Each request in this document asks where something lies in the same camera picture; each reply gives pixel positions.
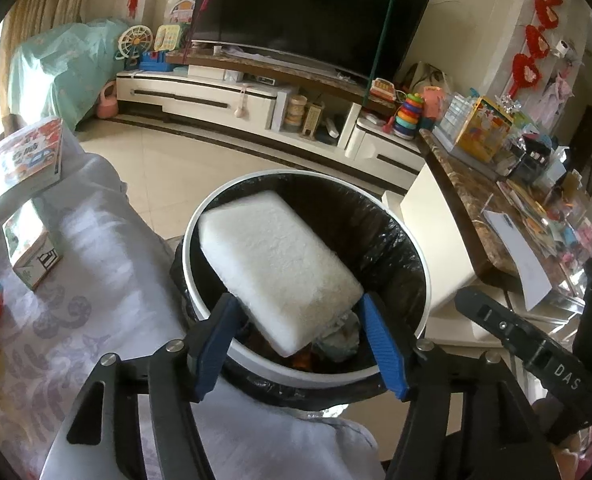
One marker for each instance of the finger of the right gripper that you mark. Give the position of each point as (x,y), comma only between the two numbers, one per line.
(561,373)

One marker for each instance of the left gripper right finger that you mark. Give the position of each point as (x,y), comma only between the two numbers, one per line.
(468,418)

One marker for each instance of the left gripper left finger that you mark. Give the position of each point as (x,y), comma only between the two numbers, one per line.
(101,437)

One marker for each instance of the white foam block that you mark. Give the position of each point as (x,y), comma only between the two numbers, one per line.
(291,285)

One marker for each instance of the crumpled white paper trash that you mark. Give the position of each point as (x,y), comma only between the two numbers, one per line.
(341,340)

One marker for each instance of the white trash bin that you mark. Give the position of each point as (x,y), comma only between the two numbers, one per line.
(299,249)

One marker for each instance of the right hand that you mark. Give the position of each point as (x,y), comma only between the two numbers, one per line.
(573,455)

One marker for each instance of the marble side counter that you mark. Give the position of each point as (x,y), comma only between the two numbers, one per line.
(468,194)

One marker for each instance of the green milk carton box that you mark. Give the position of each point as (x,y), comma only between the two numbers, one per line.
(32,251)

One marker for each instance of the black bin liner bag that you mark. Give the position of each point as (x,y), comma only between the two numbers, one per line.
(375,247)

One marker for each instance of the yellow orange box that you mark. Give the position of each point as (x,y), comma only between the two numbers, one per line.
(484,130)

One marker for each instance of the white TV cabinet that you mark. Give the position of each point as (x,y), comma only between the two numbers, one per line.
(255,113)

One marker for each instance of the stack of children's books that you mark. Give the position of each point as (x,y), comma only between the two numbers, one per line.
(30,160)

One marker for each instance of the pink toy watering can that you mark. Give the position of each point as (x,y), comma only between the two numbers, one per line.
(108,106)

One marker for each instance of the blue toy vehicle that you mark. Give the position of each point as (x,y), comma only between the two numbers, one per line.
(155,61)

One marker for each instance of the teal covered furniture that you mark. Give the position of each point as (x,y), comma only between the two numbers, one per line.
(61,72)

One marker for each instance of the toy ferris wheel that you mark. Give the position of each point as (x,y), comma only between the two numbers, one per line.
(132,44)

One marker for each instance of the large black television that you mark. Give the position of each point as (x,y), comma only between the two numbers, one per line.
(362,37)

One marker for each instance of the yellow toy telephone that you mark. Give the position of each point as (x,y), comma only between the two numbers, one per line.
(168,37)

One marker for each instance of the beige curtain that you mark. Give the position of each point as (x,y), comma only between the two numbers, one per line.
(28,18)

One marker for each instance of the red heart wall garland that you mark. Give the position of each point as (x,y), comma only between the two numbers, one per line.
(525,72)

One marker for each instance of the rainbow stacking ring toy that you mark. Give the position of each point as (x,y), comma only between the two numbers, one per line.
(408,116)

